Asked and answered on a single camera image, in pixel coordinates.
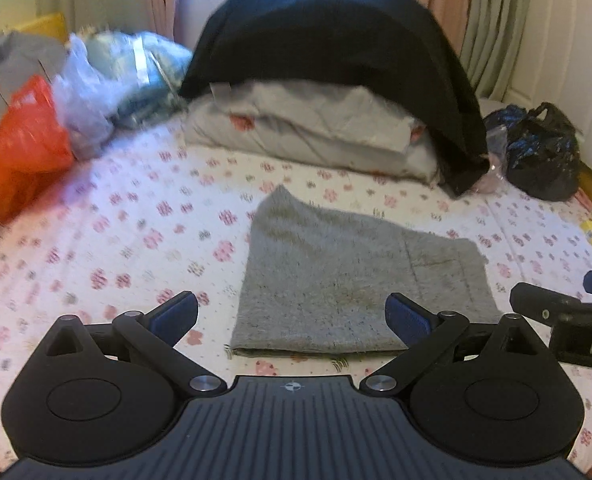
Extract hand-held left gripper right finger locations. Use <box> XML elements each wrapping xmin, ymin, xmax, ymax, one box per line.
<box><xmin>358</xmin><ymin>294</ymin><xmax>546</xmax><ymax>398</ymax></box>

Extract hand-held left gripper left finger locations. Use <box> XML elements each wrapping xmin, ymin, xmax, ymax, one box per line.
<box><xmin>43</xmin><ymin>290</ymin><xmax>227</xmax><ymax>398</ymax></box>

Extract grey speckled pants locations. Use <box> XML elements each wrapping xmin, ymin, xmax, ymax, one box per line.
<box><xmin>228</xmin><ymin>185</ymin><xmax>500</xmax><ymax>359</ymax></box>

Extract white floral printed bed sheet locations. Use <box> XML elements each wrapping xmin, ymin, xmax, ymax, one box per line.
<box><xmin>0</xmin><ymin>110</ymin><xmax>592</xmax><ymax>466</ymax></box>

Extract black plastic bag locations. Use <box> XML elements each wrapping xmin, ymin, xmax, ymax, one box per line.
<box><xmin>483</xmin><ymin>102</ymin><xmax>585</xmax><ymax>202</ymax></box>

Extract white floral pillow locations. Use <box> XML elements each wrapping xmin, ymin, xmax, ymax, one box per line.
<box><xmin>182</xmin><ymin>95</ymin><xmax>443</xmax><ymax>184</ymax></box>

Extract folded grey-white quilt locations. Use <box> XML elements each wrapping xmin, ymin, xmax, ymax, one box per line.
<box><xmin>210</xmin><ymin>82</ymin><xmax>413</xmax><ymax>155</ymax></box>

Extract orange plastic bag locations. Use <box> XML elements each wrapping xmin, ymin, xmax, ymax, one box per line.
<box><xmin>0</xmin><ymin>75</ymin><xmax>75</xmax><ymax>223</ymax></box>

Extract clear plastic bag with clothes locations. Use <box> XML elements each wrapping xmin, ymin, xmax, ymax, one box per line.
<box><xmin>86</xmin><ymin>30</ymin><xmax>195</xmax><ymax>129</ymax></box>

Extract black garment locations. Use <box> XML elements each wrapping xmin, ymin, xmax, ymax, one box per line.
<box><xmin>178</xmin><ymin>0</ymin><xmax>490</xmax><ymax>199</ymax></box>

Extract grey garment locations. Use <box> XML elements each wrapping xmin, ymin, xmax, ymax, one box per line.
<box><xmin>0</xmin><ymin>30</ymin><xmax>70</xmax><ymax>132</ymax></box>

